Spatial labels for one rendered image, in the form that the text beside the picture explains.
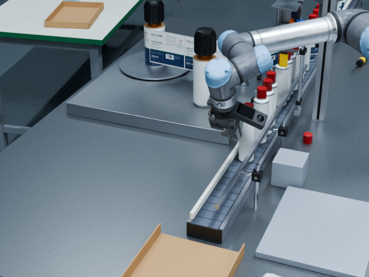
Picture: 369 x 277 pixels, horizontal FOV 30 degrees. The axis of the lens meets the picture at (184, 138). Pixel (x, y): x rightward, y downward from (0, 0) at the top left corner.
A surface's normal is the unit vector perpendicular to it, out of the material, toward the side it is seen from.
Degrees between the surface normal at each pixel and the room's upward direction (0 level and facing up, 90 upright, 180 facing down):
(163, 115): 0
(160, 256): 0
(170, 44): 90
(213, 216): 0
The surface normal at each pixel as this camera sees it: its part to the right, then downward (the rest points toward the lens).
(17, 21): 0.00, -0.87
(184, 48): -0.47, 0.44
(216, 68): -0.19, -0.53
